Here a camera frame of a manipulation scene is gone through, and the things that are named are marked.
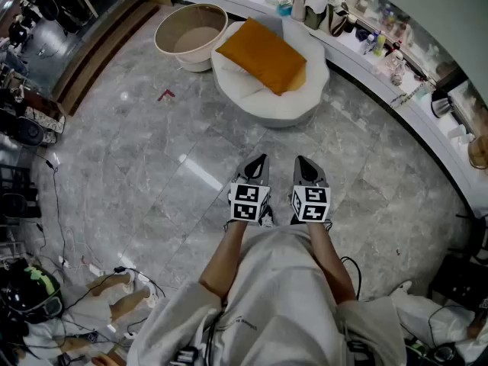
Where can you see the person's left forearm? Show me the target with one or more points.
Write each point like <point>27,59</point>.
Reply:
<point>225,261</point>

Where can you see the blue plastic bag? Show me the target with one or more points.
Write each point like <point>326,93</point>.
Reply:
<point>284,10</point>

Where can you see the red tape mark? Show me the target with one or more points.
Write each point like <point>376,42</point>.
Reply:
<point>165,94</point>

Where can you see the pink bag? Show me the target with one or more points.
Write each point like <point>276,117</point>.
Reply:
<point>298,6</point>

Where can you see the white power strip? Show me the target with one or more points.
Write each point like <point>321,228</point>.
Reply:
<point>96,270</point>

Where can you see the pile of bags and clothes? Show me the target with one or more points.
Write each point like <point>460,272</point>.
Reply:
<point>366,63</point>

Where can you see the clear bottle blue cap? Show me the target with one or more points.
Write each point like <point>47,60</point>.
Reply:
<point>369,44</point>

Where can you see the yellow green bottle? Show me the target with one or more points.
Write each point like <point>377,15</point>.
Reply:
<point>379,44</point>

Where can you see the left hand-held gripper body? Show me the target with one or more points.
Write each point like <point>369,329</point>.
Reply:
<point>249,202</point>

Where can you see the white round chair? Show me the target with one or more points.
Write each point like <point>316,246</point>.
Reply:
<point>278,103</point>

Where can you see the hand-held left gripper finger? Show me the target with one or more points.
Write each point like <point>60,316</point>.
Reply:
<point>242,175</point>
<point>264,174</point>

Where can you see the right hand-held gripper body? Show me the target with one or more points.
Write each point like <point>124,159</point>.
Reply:
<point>310,204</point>

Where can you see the green bag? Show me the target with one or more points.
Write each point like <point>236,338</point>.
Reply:
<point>313,18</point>

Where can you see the black office chair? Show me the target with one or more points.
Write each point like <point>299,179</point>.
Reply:
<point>43,2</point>

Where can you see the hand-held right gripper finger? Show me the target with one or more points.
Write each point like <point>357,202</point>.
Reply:
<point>318,179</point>
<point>299,175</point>

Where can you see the wooden step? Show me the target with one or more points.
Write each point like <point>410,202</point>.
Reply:
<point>99,59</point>

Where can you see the person's grey shirt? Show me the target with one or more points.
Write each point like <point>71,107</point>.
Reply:
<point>282,299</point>

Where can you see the black green helmet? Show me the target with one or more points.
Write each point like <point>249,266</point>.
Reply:
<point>26,296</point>

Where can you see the black and white cup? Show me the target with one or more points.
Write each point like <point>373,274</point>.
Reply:
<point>350,23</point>

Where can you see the person's right forearm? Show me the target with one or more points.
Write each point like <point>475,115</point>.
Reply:
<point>329,265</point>

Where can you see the black case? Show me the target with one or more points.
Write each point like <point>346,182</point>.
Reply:
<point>461,284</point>

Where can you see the round beige basket table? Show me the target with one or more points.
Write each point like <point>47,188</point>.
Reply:
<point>198,40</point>

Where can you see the orange cushion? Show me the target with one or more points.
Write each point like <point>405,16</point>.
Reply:
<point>263,53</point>

